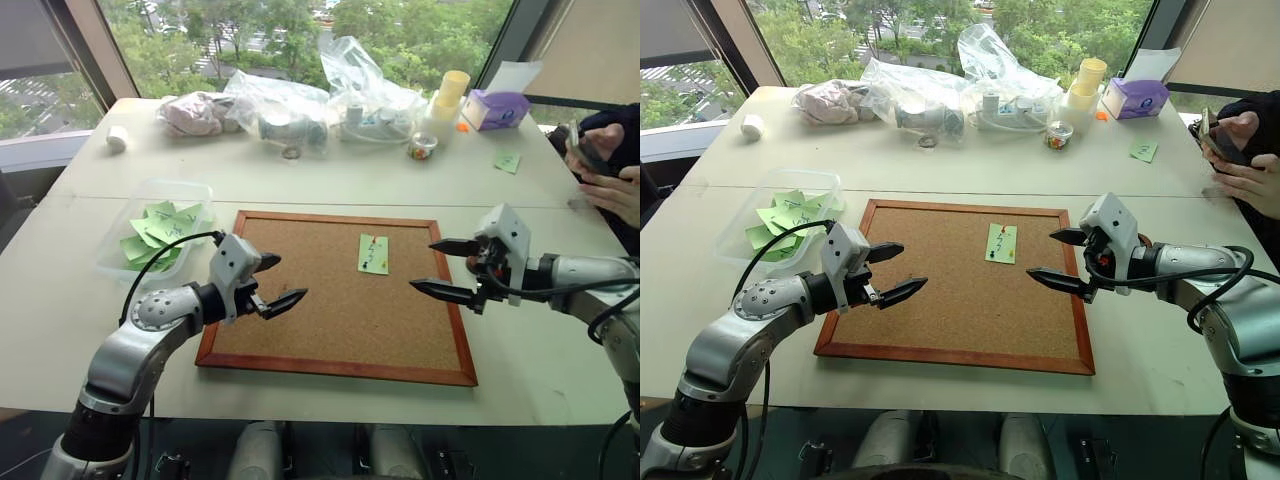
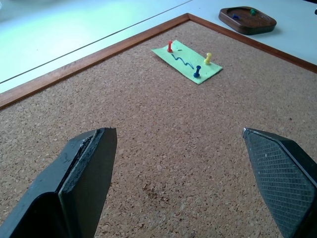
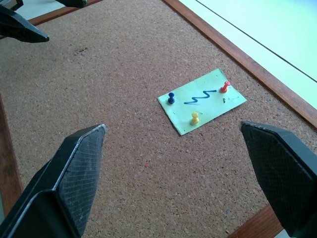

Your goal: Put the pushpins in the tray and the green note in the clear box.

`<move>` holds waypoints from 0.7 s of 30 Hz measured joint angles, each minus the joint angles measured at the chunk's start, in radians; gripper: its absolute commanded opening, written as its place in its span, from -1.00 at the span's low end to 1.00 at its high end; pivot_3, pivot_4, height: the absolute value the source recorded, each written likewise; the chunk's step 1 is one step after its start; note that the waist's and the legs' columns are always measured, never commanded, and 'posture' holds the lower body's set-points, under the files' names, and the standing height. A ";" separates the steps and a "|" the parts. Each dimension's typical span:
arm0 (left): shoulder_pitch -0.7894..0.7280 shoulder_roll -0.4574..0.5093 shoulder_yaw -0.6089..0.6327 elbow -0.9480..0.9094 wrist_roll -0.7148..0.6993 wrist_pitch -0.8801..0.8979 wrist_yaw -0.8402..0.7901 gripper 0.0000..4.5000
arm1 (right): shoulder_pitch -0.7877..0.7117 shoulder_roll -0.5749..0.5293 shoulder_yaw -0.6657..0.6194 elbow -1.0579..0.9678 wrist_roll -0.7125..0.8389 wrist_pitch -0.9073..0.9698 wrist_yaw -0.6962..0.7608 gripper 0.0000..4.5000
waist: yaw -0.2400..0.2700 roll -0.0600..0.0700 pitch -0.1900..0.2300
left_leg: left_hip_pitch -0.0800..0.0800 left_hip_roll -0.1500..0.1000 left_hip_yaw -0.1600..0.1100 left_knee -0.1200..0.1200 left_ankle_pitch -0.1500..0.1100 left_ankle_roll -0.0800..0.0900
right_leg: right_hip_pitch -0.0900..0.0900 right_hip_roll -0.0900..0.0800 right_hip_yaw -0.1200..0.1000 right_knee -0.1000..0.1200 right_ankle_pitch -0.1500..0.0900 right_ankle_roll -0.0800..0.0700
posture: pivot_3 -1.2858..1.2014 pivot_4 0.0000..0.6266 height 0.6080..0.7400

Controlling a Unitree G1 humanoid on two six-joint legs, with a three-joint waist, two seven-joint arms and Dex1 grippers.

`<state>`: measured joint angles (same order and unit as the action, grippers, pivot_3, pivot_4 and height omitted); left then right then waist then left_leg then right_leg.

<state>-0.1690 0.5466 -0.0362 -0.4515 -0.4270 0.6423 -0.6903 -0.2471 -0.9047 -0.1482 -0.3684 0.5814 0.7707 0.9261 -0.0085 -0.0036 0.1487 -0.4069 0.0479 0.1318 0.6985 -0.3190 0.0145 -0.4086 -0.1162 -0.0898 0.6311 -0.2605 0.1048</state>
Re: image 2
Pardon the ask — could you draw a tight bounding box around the green paper note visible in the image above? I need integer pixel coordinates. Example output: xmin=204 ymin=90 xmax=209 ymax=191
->
xmin=151 ymin=40 xmax=223 ymax=85

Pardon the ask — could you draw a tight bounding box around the cork board with wooden frame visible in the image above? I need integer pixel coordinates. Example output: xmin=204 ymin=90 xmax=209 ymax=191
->
xmin=0 ymin=12 xmax=317 ymax=238

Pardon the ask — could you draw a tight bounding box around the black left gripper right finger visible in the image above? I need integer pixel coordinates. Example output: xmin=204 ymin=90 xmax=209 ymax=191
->
xmin=242 ymin=127 xmax=317 ymax=238

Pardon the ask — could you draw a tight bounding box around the dark wooden tray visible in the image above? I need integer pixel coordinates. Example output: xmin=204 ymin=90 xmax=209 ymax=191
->
xmin=218 ymin=6 xmax=277 ymax=36

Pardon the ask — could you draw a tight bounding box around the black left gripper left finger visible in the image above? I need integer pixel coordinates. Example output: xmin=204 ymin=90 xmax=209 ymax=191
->
xmin=0 ymin=127 xmax=117 ymax=238

